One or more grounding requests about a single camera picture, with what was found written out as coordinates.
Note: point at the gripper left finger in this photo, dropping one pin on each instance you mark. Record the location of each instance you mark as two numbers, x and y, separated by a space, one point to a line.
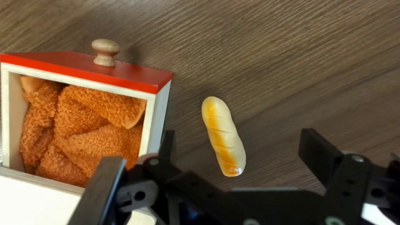
106 187

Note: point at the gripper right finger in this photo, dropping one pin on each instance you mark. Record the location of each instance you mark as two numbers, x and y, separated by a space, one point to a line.
347 184

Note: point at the white wooden drawer cabinet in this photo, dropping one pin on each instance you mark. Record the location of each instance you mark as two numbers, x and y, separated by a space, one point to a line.
31 203

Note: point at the red-fronted wooden drawer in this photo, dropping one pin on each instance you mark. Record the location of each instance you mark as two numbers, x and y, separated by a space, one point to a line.
131 76

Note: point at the wooden drawer knob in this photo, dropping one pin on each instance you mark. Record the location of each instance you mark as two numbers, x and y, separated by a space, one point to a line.
105 51

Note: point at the orange terry cloth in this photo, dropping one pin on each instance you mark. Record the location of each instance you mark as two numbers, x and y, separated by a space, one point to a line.
84 134

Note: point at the toy bread loaf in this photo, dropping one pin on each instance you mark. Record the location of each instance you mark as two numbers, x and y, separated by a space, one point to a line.
223 137

